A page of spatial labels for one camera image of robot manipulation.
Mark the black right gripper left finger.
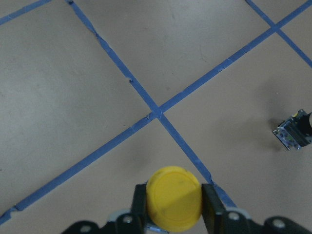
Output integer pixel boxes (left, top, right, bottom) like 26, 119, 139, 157
63, 184, 147, 234

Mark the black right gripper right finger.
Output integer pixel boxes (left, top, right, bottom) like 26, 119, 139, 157
201, 184, 311, 234

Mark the yellow push button switch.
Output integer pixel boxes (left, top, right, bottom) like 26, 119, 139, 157
146, 166, 202, 233

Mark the small black yellow switch block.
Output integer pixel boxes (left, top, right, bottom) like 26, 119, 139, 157
273, 109, 312, 151

